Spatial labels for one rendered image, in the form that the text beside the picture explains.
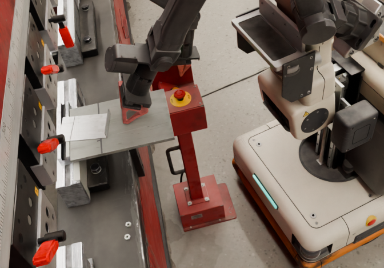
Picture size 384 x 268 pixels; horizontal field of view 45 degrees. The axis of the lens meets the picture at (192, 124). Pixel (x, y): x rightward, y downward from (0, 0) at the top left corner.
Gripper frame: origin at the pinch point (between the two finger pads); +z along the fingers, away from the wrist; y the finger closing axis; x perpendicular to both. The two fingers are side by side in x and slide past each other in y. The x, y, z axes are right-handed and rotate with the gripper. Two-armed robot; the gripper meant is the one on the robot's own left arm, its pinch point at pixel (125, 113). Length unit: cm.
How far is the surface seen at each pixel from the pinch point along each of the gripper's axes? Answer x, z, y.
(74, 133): -11.0, 8.7, 1.1
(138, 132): 3.0, 0.5, 5.8
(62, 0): -12, 14, -68
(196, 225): 62, 80, -19
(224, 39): 101, 60, -145
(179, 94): 24.6, 10.0, -23.7
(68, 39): -16.4, -8.9, -14.1
